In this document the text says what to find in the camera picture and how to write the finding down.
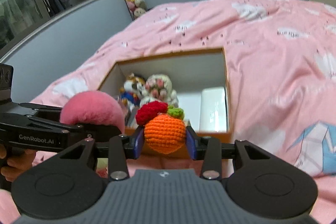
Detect pink fluffy pom ball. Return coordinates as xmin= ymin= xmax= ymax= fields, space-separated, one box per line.
xmin=60 ymin=90 xmax=125 ymax=133

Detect person left hand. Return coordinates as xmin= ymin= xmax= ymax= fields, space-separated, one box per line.
xmin=1 ymin=149 xmax=37 ymax=182

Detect crochet flower bouquet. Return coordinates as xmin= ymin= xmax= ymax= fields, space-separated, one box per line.
xmin=140 ymin=74 xmax=179 ymax=107

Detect calico cat plush toy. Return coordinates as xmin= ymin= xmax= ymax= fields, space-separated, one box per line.
xmin=120 ymin=73 xmax=146 ymax=111

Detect pink patterned bed duvet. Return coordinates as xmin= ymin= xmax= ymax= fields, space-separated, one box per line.
xmin=0 ymin=0 xmax=336 ymax=224

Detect orange crochet fruit toy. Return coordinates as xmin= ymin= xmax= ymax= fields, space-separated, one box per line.
xmin=135 ymin=101 xmax=186 ymax=155

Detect orange cardboard storage box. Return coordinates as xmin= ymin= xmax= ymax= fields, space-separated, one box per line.
xmin=99 ymin=48 xmax=232 ymax=157

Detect white carton box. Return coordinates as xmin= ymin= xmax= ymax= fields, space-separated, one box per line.
xmin=199 ymin=86 xmax=227 ymax=133

